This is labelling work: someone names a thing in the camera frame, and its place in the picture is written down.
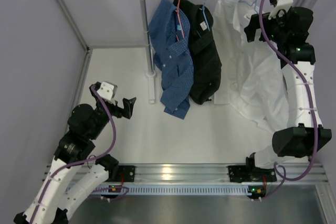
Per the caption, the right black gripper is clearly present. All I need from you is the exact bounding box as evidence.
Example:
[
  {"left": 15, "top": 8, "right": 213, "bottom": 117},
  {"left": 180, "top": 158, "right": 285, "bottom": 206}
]
[{"left": 244, "top": 8, "right": 290, "bottom": 46}]

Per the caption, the white shirt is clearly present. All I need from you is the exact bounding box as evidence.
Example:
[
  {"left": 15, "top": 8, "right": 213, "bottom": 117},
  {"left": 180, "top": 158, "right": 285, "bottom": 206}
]
[{"left": 212, "top": 0, "right": 289, "bottom": 132}]

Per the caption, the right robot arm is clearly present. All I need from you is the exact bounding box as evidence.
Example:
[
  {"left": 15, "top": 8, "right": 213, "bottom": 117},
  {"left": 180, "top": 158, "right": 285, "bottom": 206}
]
[{"left": 244, "top": 7, "right": 332, "bottom": 180}]

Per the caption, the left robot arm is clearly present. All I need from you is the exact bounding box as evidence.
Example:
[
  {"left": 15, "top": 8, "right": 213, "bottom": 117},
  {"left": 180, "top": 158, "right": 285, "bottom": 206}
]
[{"left": 14, "top": 98, "right": 136, "bottom": 223}]

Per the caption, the black shirt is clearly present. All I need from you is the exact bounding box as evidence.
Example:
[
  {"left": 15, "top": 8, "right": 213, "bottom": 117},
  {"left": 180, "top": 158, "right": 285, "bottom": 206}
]
[{"left": 173, "top": 0, "right": 222, "bottom": 105}]

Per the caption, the blue checked shirt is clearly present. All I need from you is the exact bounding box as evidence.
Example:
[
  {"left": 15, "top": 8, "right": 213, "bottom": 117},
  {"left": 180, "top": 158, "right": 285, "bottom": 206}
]
[{"left": 149, "top": 0, "right": 194, "bottom": 120}]

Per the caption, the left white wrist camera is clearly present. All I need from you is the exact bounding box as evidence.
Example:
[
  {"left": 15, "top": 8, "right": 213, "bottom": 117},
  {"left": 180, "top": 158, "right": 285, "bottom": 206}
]
[{"left": 94, "top": 81, "right": 118, "bottom": 103}]

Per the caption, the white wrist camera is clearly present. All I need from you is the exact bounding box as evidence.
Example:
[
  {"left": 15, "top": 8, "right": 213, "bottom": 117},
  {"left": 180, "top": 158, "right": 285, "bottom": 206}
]
[
  {"left": 94, "top": 81, "right": 118, "bottom": 103},
  {"left": 268, "top": 0, "right": 293, "bottom": 20}
]

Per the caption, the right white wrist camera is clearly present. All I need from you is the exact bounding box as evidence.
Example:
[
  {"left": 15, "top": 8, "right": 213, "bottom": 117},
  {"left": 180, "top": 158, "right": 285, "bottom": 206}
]
[{"left": 268, "top": 0, "right": 293, "bottom": 20}]

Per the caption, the blue wire hanger with shirt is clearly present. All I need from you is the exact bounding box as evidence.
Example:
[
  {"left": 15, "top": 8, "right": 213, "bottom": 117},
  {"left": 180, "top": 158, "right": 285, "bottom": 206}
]
[{"left": 200, "top": 0, "right": 210, "bottom": 31}]

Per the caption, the pink wire hanger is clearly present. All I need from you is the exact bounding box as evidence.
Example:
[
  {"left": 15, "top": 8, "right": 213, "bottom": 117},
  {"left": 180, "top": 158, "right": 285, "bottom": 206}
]
[{"left": 176, "top": 0, "right": 185, "bottom": 38}]

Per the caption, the grey slotted cable duct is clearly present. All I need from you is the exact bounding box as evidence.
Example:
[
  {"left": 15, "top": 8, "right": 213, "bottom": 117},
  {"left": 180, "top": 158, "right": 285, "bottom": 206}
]
[{"left": 89, "top": 184, "right": 266, "bottom": 196}]

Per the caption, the aluminium mounting rail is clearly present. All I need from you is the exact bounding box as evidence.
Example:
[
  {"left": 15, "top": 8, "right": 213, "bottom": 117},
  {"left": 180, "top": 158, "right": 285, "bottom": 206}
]
[{"left": 44, "top": 163, "right": 329, "bottom": 184}]

